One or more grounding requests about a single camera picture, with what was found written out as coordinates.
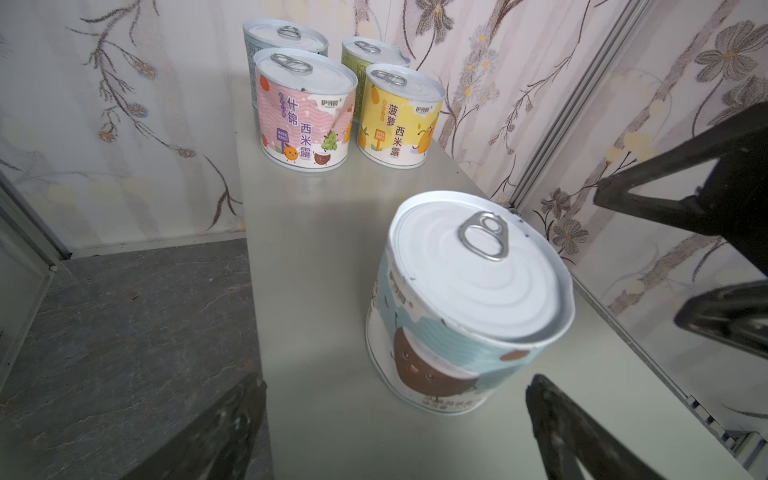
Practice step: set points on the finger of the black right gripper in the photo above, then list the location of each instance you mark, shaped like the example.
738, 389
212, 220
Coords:
713, 184
735, 316

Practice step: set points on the yellow label can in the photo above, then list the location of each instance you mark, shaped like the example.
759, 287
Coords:
399, 115

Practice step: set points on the blue brown label can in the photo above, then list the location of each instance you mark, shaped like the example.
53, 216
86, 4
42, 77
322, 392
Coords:
263, 33

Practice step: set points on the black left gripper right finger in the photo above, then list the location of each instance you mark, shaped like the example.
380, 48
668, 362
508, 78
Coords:
572, 443

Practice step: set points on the green label can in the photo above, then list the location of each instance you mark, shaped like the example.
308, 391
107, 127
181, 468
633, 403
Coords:
360, 52

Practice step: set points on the pink label can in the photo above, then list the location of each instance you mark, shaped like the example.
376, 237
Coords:
305, 103

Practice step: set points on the teal label can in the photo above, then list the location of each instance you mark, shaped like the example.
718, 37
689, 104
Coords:
467, 293

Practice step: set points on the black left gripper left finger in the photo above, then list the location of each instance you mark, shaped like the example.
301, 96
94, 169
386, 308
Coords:
218, 444

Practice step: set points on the grey metal cabinet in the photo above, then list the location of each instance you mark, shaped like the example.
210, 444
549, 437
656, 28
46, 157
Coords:
315, 244

